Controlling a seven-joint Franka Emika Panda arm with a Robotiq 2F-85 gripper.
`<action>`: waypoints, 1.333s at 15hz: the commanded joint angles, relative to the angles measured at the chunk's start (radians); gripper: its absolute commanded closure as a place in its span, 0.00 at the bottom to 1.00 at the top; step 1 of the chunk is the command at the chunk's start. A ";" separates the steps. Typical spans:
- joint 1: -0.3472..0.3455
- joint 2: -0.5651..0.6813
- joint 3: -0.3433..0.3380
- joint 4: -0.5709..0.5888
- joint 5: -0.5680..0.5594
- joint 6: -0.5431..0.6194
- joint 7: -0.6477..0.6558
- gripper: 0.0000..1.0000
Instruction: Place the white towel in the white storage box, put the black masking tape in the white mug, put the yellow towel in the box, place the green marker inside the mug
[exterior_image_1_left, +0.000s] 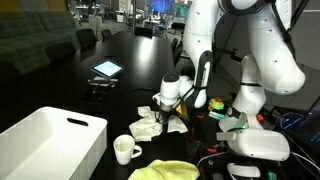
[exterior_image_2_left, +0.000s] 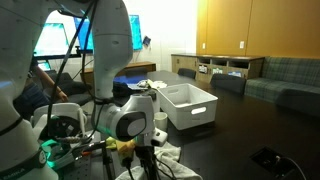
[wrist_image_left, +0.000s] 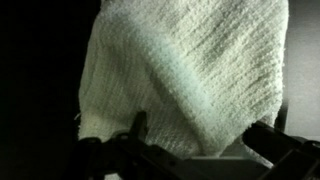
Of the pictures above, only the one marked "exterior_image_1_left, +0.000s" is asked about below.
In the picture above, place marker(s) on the tablet with lit screen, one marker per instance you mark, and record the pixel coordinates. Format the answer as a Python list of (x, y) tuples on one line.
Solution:
[(107, 69)]

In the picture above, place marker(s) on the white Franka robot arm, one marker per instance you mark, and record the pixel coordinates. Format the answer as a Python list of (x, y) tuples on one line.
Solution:
[(276, 66)]

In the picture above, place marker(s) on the small orange plastic part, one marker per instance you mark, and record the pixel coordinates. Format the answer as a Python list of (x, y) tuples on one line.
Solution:
[(260, 117), (211, 150), (200, 116)]

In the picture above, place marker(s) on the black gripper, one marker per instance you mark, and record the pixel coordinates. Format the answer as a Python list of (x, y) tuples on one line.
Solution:
[(165, 107)]

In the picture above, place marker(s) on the white plastic storage box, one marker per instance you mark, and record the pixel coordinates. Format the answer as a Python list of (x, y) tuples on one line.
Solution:
[(33, 143)]

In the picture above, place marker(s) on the yellow-green microfibre cloth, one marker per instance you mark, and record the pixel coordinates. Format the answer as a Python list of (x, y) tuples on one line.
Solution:
[(166, 171)]

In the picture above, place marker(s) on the white towel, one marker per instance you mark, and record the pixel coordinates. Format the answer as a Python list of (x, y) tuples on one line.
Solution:
[(145, 128)]

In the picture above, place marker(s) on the white papers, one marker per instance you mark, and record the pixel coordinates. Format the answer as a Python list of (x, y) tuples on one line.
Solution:
[(103, 80)]

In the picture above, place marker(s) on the white VR controller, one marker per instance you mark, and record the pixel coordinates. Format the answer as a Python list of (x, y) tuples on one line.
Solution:
[(243, 170)]

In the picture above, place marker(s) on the dark laptop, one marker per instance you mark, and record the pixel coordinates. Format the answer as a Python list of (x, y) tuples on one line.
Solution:
[(310, 133)]

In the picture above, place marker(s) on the white ceramic mug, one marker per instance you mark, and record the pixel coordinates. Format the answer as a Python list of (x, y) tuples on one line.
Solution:
[(123, 150)]

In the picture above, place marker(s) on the green plaid sofa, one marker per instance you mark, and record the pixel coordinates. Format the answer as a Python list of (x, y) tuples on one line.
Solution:
[(23, 36)]

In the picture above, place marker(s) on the black rolling office chair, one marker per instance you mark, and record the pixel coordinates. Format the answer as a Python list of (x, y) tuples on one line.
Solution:
[(187, 70)]

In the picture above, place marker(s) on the teal white small box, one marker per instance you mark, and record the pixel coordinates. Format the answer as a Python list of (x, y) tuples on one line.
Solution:
[(216, 115)]

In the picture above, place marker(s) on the white VR headset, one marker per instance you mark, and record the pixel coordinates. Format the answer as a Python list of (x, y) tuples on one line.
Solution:
[(260, 145)]

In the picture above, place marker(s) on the tan wrist mount block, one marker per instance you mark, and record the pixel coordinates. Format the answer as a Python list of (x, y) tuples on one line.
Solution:
[(181, 110)]

